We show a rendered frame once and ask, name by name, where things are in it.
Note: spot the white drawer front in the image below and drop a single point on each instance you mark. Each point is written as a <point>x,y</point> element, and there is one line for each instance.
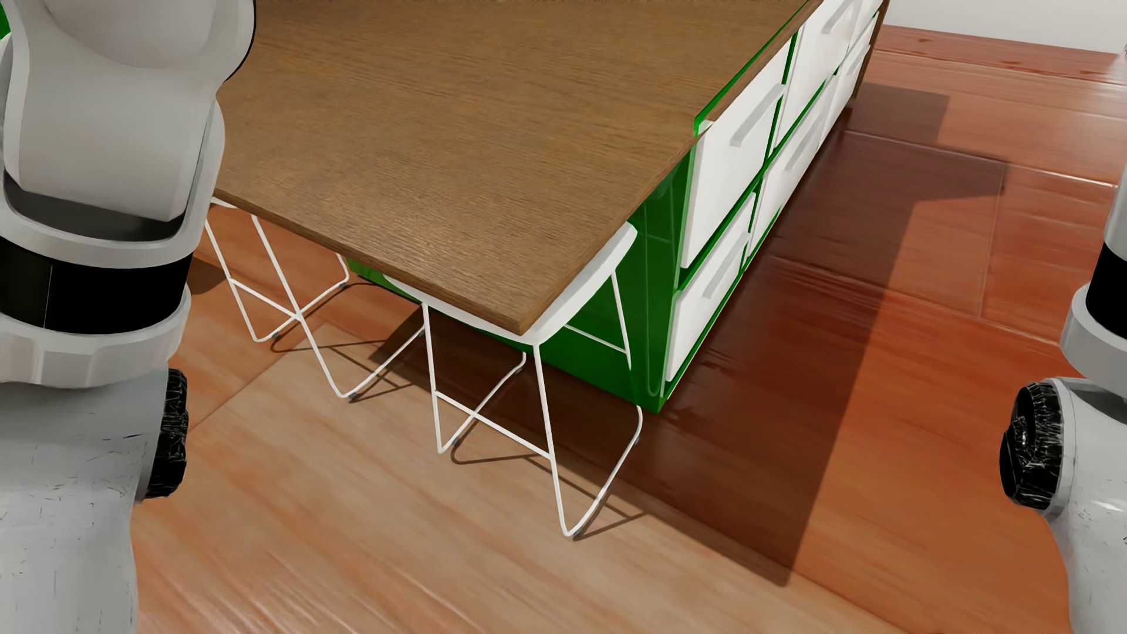
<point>709,286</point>
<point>850,75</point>
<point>817,53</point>
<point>788,167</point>
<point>865,13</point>
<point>735,150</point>

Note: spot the green kitchen island wooden top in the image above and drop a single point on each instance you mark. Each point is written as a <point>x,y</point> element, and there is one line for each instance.
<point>458,150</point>

